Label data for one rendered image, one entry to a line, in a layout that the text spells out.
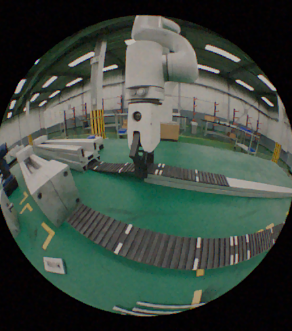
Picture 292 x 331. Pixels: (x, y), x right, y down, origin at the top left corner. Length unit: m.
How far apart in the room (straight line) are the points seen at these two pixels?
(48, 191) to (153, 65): 0.29
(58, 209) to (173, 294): 0.24
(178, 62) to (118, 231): 0.29
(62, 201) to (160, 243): 0.19
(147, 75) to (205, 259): 0.30
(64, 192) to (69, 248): 0.11
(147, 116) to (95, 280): 0.28
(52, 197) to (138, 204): 0.18
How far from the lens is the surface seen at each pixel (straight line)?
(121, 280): 0.18
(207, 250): 0.17
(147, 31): 0.33
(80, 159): 0.35
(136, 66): 0.23
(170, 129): 0.67
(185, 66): 0.23
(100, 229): 0.17
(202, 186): 0.28
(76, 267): 0.21
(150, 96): 0.21
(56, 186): 0.22
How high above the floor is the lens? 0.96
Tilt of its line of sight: 29 degrees down
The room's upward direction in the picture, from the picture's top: straight up
